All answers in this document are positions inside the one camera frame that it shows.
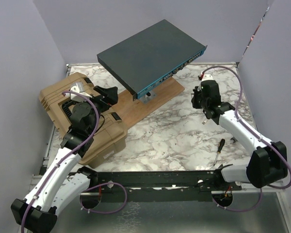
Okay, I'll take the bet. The dark grey network switch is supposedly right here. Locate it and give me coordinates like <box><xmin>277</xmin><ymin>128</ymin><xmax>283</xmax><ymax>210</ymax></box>
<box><xmin>97</xmin><ymin>19</ymin><xmax>207</xmax><ymax>100</ymax></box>

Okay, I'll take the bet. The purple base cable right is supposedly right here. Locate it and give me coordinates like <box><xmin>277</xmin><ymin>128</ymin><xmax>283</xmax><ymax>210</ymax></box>
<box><xmin>214</xmin><ymin>186</ymin><xmax>263</xmax><ymax>212</ymax></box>

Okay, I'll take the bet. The black yellow screwdriver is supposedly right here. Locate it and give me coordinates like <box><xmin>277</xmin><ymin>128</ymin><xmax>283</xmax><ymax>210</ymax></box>
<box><xmin>213</xmin><ymin>138</ymin><xmax>225</xmax><ymax>165</ymax></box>

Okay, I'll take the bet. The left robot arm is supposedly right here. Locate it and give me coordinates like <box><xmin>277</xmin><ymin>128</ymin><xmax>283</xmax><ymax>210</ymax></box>
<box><xmin>11</xmin><ymin>83</ymin><xmax>118</xmax><ymax>233</ymax></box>

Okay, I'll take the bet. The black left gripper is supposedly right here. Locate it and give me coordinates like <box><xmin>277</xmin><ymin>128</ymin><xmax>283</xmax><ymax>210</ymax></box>
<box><xmin>76</xmin><ymin>86</ymin><xmax>118</xmax><ymax>134</ymax></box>

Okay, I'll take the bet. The black metal mounting rail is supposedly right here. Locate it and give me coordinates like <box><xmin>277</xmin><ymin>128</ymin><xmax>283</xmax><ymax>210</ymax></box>
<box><xmin>80</xmin><ymin>170</ymin><xmax>241</xmax><ymax>204</ymax></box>

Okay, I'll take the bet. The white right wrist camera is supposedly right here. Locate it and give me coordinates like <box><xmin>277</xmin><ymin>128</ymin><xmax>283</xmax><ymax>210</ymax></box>
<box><xmin>198</xmin><ymin>73</ymin><xmax>214</xmax><ymax>82</ymax></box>

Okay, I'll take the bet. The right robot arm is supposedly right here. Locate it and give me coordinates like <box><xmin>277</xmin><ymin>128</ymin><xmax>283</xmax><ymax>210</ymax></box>
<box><xmin>191</xmin><ymin>80</ymin><xmax>288</xmax><ymax>190</ymax></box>

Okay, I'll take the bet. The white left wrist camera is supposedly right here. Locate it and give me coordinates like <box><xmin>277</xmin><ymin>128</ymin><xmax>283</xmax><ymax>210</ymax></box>
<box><xmin>65</xmin><ymin>82</ymin><xmax>92</xmax><ymax>102</ymax></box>

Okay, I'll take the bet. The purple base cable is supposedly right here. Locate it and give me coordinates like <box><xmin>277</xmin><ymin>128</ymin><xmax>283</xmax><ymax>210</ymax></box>
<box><xmin>80</xmin><ymin>182</ymin><xmax>128</xmax><ymax>215</ymax></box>
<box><xmin>214</xmin><ymin>186</ymin><xmax>263</xmax><ymax>212</ymax></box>

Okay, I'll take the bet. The tan plastic tool case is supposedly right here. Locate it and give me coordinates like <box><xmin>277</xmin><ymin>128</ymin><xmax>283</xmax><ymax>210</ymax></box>
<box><xmin>39</xmin><ymin>72</ymin><xmax>128</xmax><ymax>168</ymax></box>

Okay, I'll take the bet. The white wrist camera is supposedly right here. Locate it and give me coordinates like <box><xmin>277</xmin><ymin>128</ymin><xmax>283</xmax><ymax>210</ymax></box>
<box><xmin>65</xmin><ymin>82</ymin><xmax>92</xmax><ymax>102</ymax></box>
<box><xmin>198</xmin><ymin>73</ymin><xmax>214</xmax><ymax>82</ymax></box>

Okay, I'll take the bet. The silver metal switch stand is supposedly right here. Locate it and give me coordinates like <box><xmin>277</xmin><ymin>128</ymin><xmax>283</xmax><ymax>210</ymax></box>
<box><xmin>139</xmin><ymin>91</ymin><xmax>157</xmax><ymax>104</ymax></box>

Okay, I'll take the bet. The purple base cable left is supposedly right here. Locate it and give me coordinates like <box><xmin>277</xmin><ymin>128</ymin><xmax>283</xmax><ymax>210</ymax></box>
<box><xmin>80</xmin><ymin>182</ymin><xmax>128</xmax><ymax>215</ymax></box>

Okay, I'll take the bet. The wooden base board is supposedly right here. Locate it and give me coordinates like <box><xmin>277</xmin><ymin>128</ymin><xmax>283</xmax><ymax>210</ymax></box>
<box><xmin>113</xmin><ymin>77</ymin><xmax>185</xmax><ymax>128</ymax></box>

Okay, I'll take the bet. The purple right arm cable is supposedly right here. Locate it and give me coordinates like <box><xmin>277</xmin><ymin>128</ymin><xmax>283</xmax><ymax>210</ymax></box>
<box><xmin>200</xmin><ymin>65</ymin><xmax>291</xmax><ymax>189</ymax></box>

